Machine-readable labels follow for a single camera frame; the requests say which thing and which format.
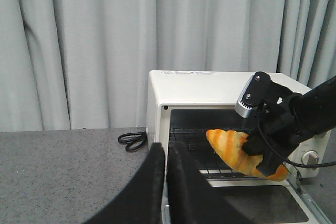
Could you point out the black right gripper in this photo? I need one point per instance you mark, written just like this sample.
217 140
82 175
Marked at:
277 133

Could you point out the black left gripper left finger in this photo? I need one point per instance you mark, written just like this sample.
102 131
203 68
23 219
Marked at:
140 200

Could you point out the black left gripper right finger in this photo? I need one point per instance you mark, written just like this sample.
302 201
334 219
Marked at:
191 198

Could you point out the striped croissant bread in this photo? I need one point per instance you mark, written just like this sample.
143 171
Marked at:
228 146

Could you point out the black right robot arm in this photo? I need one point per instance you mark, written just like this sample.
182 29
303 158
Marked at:
315 114

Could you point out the metal oven rack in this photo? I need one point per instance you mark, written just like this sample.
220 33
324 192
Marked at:
206 160

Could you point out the lower oven timer knob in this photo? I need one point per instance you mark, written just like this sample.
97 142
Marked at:
310 158

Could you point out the glass oven door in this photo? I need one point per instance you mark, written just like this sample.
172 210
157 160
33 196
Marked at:
263 201

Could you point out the white toaster oven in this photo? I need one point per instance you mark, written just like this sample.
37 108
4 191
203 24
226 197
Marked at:
207 100

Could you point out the grey curtain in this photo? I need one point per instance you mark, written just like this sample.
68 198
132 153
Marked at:
84 64

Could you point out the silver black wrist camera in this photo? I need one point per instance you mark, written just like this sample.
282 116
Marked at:
252 94

